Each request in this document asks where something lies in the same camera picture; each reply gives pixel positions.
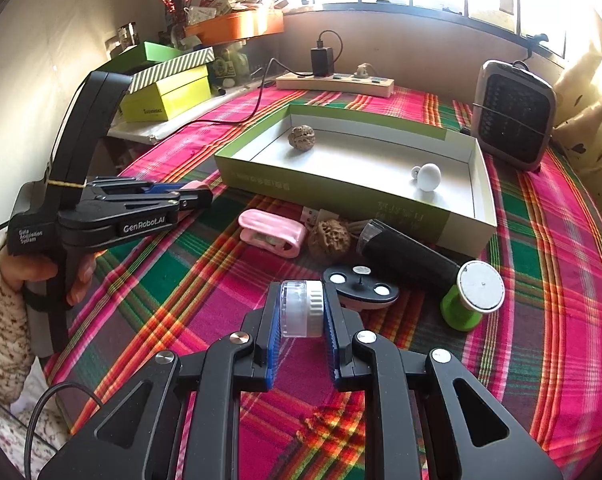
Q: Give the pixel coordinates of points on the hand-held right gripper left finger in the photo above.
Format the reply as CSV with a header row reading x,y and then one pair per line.
x,y
276,330

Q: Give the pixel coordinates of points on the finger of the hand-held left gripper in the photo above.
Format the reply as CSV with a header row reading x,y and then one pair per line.
x,y
196,199
163,187

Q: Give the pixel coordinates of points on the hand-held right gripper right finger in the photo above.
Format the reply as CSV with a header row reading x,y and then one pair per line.
x,y
332,335

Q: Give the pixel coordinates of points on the pink plastic case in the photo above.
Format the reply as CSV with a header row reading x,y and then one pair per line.
x,y
281,232
198,186

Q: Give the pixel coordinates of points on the small clear plastic jar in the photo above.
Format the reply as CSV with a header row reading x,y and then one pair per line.
x,y
301,310

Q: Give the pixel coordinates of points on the black oval three-button device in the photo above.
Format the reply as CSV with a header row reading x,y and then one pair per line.
x,y
361,294

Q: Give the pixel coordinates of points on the brown walnut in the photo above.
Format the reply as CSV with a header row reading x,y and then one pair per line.
x,y
301,138
328,240

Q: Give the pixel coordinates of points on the green spool with white top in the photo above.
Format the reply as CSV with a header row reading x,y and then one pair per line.
x,y
456,310

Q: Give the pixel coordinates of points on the green and white cardboard box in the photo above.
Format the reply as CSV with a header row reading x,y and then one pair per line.
x,y
356,160

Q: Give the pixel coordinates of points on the person's left hand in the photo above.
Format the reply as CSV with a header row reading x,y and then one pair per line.
x,y
31,270

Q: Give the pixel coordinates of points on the white board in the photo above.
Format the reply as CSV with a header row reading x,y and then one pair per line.
x,y
141,132

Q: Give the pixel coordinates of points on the plaid tablecloth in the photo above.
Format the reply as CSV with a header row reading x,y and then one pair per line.
x,y
181,280

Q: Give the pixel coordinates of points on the yellow-green cardboard box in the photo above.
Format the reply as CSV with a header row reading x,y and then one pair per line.
x,y
171,105

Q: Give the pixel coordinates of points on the black cylindrical case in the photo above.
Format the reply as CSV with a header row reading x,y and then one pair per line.
x,y
411,260

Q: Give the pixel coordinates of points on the striped box lid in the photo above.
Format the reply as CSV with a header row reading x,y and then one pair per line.
x,y
176,67

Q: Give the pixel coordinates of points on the green box lid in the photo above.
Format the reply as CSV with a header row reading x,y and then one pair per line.
x,y
151,52

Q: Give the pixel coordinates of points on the green printed packet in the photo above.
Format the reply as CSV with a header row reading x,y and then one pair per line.
x,y
228,65

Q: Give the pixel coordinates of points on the glass jar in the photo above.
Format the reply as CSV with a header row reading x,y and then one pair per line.
x,y
127,36

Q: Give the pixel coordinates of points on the orange tray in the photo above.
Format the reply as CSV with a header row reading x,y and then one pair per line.
x,y
231,25

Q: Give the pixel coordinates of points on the cream power strip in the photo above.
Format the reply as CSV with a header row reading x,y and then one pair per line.
x,y
331,83

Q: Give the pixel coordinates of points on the white round knob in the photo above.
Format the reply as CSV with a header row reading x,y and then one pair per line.
x,y
428,177

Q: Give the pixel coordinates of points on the black power adapter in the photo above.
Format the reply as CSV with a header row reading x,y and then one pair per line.
x,y
322,61

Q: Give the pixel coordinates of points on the floral patterned cloth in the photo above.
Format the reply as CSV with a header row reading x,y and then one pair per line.
x,y
11,425

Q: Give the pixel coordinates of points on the white plug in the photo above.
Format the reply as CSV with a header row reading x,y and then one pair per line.
x,y
364,71

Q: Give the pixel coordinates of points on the small black plug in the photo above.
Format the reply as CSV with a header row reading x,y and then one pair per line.
x,y
466,131

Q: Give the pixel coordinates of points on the grey portable heater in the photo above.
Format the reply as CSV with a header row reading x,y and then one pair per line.
x,y
511,115

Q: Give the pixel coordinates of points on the cream printed curtain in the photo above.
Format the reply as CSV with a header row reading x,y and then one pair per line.
x,y
591,110

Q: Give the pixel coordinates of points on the black window clip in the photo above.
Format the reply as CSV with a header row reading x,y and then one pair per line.
x,y
536,42

